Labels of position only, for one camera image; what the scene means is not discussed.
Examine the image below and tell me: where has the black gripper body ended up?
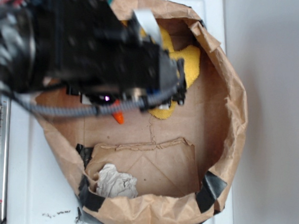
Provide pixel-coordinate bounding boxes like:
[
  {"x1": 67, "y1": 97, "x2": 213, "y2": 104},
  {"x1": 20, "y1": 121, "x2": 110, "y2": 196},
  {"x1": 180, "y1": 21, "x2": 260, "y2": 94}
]
[{"x1": 65, "y1": 35, "x2": 190, "y2": 112}]

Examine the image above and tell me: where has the orange plastic carrot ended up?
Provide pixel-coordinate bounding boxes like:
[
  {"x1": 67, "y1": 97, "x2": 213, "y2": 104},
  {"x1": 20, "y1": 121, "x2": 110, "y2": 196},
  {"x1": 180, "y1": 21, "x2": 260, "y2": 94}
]
[{"x1": 112, "y1": 111, "x2": 124, "y2": 125}]

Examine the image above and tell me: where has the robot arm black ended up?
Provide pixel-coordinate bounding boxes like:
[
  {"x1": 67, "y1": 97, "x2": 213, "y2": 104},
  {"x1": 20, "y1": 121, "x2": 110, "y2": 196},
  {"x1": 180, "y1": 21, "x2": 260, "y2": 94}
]
[{"x1": 0, "y1": 0, "x2": 186, "y2": 108}]

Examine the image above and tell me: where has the brown paper bag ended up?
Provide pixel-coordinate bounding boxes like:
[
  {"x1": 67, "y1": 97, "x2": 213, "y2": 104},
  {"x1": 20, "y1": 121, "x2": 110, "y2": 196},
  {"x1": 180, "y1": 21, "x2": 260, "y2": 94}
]
[{"x1": 38, "y1": 0, "x2": 248, "y2": 224}]

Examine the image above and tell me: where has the crumpled white paper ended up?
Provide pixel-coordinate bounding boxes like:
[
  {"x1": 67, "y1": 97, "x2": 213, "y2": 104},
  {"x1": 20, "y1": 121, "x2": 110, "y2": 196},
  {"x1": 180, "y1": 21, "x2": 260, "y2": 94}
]
[{"x1": 96, "y1": 163, "x2": 138, "y2": 199}]

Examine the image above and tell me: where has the white ribbon cable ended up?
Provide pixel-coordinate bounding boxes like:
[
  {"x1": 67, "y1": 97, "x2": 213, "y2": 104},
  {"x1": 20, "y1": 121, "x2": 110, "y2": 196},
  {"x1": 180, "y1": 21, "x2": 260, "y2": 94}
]
[{"x1": 131, "y1": 9, "x2": 163, "y2": 46}]

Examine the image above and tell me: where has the grey corrugated cable conduit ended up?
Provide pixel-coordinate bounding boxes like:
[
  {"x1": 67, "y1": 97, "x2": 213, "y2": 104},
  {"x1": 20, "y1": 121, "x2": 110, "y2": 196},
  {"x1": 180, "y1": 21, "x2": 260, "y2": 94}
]
[{"x1": 11, "y1": 77, "x2": 178, "y2": 124}]

